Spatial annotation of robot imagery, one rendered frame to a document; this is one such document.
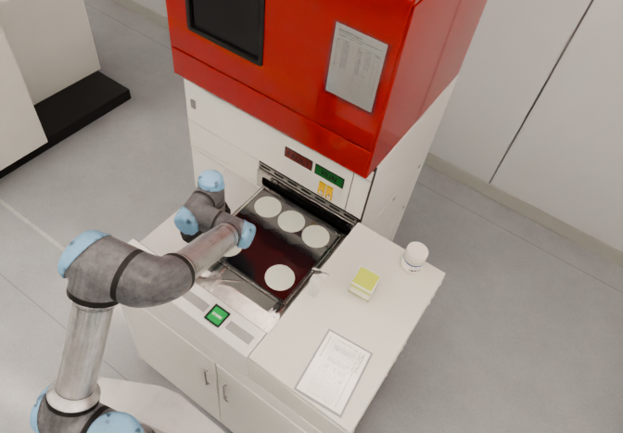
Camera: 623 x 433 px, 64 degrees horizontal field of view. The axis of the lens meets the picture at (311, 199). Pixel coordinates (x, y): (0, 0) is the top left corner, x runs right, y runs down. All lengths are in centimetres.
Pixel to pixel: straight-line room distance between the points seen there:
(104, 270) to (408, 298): 96
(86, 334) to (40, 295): 169
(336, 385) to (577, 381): 173
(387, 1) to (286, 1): 30
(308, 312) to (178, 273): 59
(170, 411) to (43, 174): 210
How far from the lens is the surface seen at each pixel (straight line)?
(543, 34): 285
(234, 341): 152
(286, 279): 169
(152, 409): 162
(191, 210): 141
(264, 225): 181
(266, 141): 182
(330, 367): 149
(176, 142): 342
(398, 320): 160
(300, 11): 139
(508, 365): 283
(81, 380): 127
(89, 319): 117
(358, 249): 171
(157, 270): 106
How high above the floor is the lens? 234
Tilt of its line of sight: 49 degrees down
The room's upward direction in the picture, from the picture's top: 9 degrees clockwise
